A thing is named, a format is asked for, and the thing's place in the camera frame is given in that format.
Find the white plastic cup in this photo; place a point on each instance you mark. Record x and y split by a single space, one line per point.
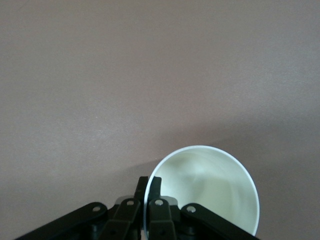
212 187

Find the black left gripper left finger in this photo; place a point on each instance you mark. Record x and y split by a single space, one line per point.
127 215

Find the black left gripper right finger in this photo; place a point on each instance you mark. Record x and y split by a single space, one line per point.
160 217

